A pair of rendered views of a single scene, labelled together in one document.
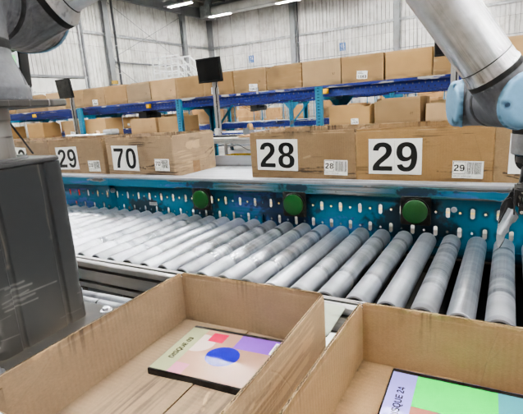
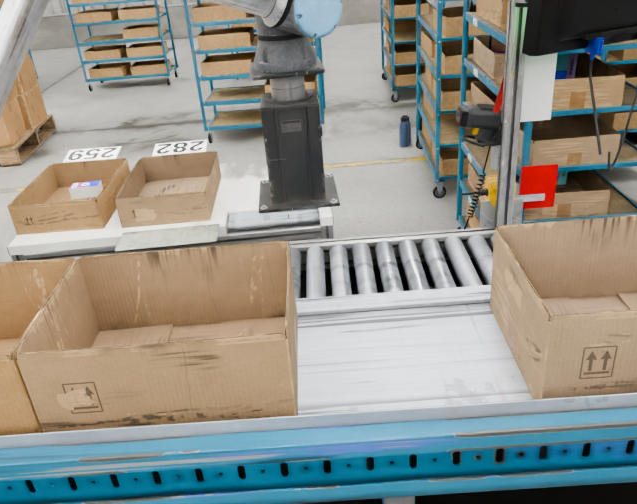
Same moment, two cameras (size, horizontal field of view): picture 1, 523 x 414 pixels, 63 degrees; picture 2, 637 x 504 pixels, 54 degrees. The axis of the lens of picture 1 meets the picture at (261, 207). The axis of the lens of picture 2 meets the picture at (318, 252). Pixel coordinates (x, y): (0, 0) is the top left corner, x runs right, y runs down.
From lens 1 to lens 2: 2.54 m
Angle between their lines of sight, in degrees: 130
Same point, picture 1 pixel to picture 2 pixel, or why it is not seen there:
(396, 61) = not seen: outside the picture
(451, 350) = (60, 216)
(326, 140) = (133, 268)
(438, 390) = not seen: hidden behind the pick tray
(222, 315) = (181, 214)
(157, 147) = (536, 244)
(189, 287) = (200, 199)
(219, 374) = not seen: hidden behind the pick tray
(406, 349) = (80, 218)
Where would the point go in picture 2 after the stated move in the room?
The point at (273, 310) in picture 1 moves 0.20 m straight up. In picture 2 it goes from (146, 209) to (132, 147)
